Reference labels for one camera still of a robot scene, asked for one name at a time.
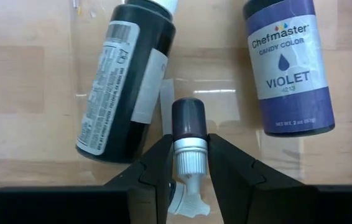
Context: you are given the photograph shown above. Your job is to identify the small brown dropper bottle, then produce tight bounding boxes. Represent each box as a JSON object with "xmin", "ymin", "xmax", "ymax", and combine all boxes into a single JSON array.
[{"xmin": 171, "ymin": 97, "xmax": 210, "ymax": 187}]

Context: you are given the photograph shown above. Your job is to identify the black food colour bottle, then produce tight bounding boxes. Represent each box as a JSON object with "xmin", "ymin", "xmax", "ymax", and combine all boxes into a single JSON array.
[{"xmin": 75, "ymin": 0, "xmax": 177, "ymax": 164}]

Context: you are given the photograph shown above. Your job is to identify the clear plastic container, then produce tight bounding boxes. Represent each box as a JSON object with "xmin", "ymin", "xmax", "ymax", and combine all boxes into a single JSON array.
[{"xmin": 68, "ymin": 0, "xmax": 306, "ymax": 187}]

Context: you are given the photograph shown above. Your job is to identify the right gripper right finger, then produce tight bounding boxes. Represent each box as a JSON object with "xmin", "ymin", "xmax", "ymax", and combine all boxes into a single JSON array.
[{"xmin": 207, "ymin": 133, "xmax": 352, "ymax": 224}]

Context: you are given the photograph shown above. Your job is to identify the violet food colour bottle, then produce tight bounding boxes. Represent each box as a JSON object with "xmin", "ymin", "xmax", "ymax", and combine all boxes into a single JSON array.
[{"xmin": 243, "ymin": 0, "xmax": 336, "ymax": 138}]

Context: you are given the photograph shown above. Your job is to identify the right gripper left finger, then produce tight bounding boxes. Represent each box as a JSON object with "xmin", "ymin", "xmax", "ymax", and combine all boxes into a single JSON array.
[{"xmin": 0, "ymin": 134, "xmax": 175, "ymax": 224}]

